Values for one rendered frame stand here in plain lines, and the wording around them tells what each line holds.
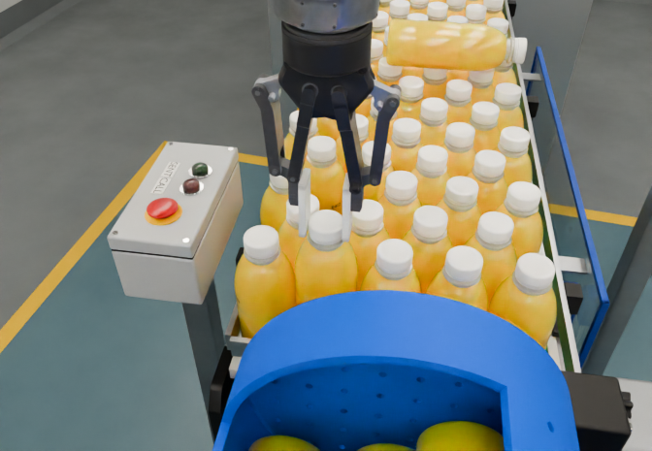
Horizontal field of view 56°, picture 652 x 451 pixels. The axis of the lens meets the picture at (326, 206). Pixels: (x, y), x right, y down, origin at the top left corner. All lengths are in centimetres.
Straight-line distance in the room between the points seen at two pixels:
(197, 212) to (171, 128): 230
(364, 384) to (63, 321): 175
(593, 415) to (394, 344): 34
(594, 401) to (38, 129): 286
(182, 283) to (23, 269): 173
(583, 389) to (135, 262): 52
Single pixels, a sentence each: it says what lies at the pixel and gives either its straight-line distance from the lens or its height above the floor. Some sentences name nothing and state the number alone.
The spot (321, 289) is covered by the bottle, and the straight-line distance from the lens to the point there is 67.
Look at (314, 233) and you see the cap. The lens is 64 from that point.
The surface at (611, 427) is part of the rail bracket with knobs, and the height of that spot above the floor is 100.
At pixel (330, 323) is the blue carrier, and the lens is 44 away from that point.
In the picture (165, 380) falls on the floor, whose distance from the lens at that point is 196.
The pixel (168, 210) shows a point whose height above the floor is 111.
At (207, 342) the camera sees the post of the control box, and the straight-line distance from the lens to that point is 96.
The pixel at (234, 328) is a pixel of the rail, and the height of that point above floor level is 98.
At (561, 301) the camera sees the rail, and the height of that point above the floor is 98.
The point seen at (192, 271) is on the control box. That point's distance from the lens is 72.
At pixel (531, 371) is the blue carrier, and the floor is 120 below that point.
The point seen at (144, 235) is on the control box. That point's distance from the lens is 72.
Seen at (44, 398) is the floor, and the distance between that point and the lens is 204.
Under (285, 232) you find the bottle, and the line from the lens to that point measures 73.
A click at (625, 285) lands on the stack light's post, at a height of 86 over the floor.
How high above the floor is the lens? 157
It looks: 40 degrees down
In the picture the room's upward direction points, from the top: straight up
